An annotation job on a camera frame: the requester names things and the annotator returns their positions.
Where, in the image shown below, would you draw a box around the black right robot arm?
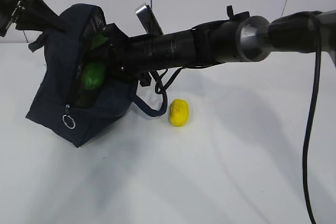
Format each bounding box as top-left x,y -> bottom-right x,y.
103,4 -> 335,78

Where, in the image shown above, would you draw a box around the dark navy fabric lunch bag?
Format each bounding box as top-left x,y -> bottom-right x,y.
26,4 -> 167,147

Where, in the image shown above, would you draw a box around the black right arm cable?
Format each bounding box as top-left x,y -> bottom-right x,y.
154,11 -> 325,224

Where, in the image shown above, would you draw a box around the green cucumber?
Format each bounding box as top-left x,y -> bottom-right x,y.
81,61 -> 107,90

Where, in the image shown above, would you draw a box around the silver zipper pull ring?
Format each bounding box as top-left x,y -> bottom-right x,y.
62,103 -> 76,130

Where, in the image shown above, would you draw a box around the glass container with green lid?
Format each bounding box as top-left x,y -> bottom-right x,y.
90,31 -> 109,50

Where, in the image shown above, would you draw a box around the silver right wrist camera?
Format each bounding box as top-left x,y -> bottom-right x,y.
135,3 -> 163,36

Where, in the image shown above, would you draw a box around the yellow lemon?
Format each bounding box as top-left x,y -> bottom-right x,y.
169,99 -> 190,127

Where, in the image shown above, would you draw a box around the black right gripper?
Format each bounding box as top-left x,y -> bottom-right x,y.
103,23 -> 151,87

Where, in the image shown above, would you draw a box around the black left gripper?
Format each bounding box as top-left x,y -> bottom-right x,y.
1,0 -> 69,37

